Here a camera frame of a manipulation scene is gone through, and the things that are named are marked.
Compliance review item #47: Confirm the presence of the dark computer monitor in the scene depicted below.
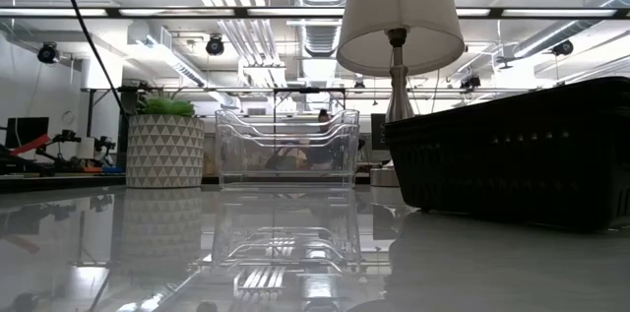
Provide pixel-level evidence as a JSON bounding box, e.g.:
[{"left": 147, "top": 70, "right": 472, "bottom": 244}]
[{"left": 4, "top": 116, "right": 51, "bottom": 152}]

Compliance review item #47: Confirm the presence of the black background frame stand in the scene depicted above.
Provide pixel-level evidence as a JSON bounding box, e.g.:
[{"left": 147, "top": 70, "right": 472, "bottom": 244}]
[{"left": 273, "top": 86, "right": 347, "bottom": 124}]

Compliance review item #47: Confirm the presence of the potted succulent white triangle pot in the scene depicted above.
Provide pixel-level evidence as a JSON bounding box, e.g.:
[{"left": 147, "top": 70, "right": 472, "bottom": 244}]
[{"left": 125, "top": 88, "right": 206, "bottom": 189}]

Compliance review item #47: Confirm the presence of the person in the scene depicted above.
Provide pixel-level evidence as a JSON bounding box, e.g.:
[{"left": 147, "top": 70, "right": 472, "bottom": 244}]
[{"left": 265, "top": 108, "right": 347, "bottom": 172}]

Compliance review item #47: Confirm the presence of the black hanging cable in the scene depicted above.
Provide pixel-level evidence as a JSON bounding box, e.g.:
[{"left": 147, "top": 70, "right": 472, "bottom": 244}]
[{"left": 53, "top": 0, "right": 131, "bottom": 122}]

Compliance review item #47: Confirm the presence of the black background monitor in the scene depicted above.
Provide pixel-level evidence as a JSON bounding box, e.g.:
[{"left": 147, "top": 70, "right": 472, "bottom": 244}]
[{"left": 370, "top": 113, "right": 390, "bottom": 152}]

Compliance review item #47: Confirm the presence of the table lamp white shade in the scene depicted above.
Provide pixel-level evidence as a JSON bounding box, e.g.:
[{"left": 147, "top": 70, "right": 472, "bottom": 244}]
[{"left": 336, "top": 0, "right": 467, "bottom": 189}]

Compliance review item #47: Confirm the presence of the overhead black frame bar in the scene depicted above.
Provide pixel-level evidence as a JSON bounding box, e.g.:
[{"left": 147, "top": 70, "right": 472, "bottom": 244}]
[{"left": 0, "top": 6, "right": 630, "bottom": 20}]

